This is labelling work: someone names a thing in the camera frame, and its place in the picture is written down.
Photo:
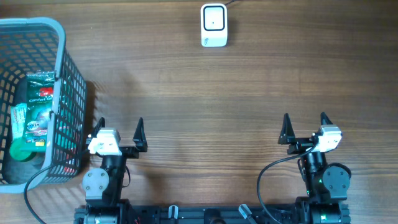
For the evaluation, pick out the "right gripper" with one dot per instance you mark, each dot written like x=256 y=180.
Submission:
x=287 y=137

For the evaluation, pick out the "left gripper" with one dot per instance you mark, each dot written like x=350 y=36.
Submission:
x=140 y=144

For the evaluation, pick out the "green 3M gloves package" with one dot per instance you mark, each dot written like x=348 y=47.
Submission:
x=39 y=105

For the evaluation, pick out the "green lid jar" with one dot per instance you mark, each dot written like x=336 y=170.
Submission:
x=17 y=153

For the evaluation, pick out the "light green wipes packet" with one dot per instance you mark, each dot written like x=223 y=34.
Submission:
x=18 y=114

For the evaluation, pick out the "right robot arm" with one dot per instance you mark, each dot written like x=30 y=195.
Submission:
x=326 y=184

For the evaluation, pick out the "white barcode scanner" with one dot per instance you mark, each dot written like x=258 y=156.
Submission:
x=214 y=25

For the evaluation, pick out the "red white flat package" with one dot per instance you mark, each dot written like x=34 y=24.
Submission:
x=67 y=148

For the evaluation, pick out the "grey plastic mesh basket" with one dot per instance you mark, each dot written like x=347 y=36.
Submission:
x=30 y=45

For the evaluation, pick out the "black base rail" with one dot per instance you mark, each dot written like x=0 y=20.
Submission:
x=281 y=213

